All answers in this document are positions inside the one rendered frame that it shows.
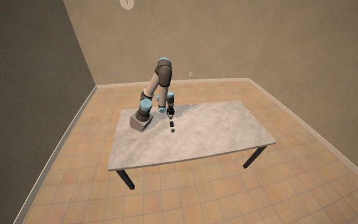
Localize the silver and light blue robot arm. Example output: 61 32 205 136
135 57 174 122

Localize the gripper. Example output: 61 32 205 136
167 106 175 118

